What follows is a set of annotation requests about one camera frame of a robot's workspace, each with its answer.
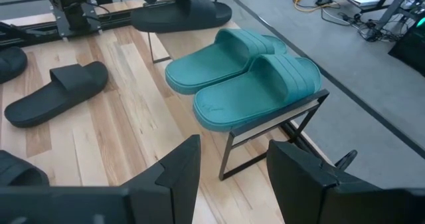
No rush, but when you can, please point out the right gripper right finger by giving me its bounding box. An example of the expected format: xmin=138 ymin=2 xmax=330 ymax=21
xmin=266 ymin=140 xmax=425 ymax=224

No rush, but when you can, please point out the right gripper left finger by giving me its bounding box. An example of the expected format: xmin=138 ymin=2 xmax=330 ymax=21
xmin=0 ymin=134 xmax=202 ymax=224

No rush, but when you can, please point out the black rubber slide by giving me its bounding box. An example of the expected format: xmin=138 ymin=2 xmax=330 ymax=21
xmin=3 ymin=60 xmax=109 ymax=129
xmin=130 ymin=0 xmax=233 ymax=34
xmin=0 ymin=150 xmax=50 ymax=187
xmin=0 ymin=46 xmax=29 ymax=84

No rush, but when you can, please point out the teal rubber slide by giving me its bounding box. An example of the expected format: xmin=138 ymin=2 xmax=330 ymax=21
xmin=192 ymin=53 xmax=323 ymax=132
xmin=165 ymin=27 xmax=288 ymax=96

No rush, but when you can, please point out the black metal wood shelf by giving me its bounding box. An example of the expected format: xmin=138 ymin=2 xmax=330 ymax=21
xmin=147 ymin=0 xmax=331 ymax=181

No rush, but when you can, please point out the black computer case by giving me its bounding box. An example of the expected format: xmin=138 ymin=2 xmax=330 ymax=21
xmin=387 ymin=16 xmax=425 ymax=77

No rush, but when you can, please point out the black aluminium table frame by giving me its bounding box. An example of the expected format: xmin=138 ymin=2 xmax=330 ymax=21
xmin=0 ymin=0 xmax=333 ymax=165

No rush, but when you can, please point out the black floor cable bundle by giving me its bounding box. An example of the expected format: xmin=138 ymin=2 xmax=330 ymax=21
xmin=315 ymin=0 xmax=411 ymax=43

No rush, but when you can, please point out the grey metal cart frame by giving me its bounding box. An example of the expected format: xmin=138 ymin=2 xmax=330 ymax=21
xmin=331 ymin=0 xmax=425 ymax=31

